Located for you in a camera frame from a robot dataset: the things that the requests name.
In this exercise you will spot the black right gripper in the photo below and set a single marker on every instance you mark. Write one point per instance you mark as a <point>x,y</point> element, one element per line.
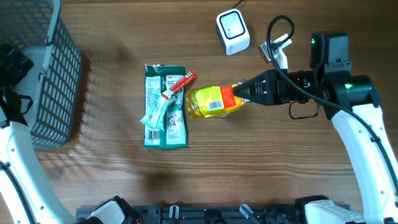
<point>275,90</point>

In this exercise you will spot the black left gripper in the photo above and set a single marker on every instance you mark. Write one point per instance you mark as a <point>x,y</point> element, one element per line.
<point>7,63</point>

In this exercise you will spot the yellow oil bottle silver cap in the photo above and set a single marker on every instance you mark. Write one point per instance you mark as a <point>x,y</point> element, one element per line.
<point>213,101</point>

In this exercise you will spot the red stick sachet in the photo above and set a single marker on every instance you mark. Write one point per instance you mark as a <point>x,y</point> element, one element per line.
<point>184,81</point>

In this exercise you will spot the green white gloves packet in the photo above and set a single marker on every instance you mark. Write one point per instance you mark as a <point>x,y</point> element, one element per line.
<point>157,79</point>

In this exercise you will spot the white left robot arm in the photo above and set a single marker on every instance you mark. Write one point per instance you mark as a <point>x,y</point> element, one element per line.
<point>30,197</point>

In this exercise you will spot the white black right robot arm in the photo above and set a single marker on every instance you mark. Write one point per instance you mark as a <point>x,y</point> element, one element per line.
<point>353,106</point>

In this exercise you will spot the white barcode scanner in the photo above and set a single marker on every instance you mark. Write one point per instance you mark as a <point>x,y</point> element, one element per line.
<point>232,31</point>

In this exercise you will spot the grey plastic mesh basket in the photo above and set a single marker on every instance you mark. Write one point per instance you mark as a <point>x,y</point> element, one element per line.
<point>35,28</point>

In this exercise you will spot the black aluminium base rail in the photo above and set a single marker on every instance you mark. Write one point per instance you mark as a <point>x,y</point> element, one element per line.
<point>285,213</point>

